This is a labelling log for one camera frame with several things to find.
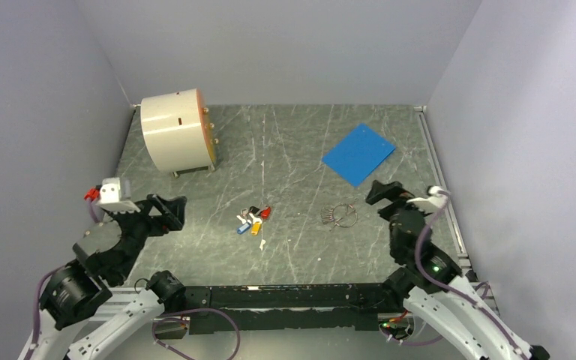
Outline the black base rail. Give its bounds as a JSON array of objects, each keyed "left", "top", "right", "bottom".
[{"left": 180, "top": 283, "right": 404, "bottom": 335}]

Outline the blue square mat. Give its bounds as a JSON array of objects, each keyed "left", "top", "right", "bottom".
[{"left": 322, "top": 123, "right": 396, "bottom": 188}]

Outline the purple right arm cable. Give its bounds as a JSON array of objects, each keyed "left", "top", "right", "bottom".
[{"left": 379, "top": 188, "right": 530, "bottom": 360}]

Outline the cream cylindrical drum device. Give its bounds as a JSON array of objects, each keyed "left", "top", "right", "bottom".
[{"left": 139, "top": 88, "right": 218, "bottom": 176}]

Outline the yellow key tag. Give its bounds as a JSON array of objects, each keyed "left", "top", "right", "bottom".
[{"left": 250, "top": 222, "right": 263, "bottom": 236}]

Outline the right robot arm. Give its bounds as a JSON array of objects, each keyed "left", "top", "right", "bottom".
[{"left": 365, "top": 180, "right": 551, "bottom": 359}]

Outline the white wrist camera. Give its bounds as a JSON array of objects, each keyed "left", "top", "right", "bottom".
[
  {"left": 406, "top": 185, "right": 451, "bottom": 213},
  {"left": 94, "top": 177, "right": 140, "bottom": 214}
]

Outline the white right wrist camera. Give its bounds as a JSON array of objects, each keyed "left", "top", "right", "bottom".
[{"left": 406, "top": 185, "right": 451, "bottom": 213}]

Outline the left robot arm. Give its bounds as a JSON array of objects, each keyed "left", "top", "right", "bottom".
[{"left": 19, "top": 194, "right": 188, "bottom": 359}]

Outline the red key tag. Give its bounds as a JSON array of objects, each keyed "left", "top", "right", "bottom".
[{"left": 259, "top": 206, "right": 272, "bottom": 220}]

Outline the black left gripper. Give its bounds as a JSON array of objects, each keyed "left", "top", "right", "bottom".
[{"left": 106, "top": 191, "right": 187, "bottom": 281}]

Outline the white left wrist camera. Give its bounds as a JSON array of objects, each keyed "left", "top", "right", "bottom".
[{"left": 94, "top": 177, "right": 140, "bottom": 214}]

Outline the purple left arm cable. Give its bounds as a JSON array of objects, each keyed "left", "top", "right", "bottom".
[{"left": 22, "top": 198, "right": 242, "bottom": 360}]

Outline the large metal keyring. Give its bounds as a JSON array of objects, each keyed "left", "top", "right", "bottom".
[{"left": 320, "top": 202, "right": 359, "bottom": 231}]

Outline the blue key tag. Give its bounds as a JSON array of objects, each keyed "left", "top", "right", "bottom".
[{"left": 236, "top": 223, "right": 252, "bottom": 235}]

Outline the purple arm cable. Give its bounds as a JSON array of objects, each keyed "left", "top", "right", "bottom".
[
  {"left": 22, "top": 198, "right": 242, "bottom": 360},
  {"left": 379, "top": 188, "right": 530, "bottom": 360}
]

